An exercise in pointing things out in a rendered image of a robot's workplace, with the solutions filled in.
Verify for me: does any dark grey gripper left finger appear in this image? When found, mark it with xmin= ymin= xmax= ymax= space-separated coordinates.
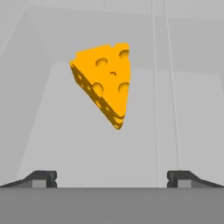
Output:
xmin=0 ymin=170 xmax=58 ymax=189

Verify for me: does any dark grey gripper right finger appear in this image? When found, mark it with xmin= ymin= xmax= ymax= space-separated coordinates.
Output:
xmin=166 ymin=170 xmax=224 ymax=189

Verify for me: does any orange cheese wedge with holes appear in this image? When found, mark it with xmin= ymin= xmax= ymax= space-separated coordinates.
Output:
xmin=69 ymin=42 xmax=131 ymax=130

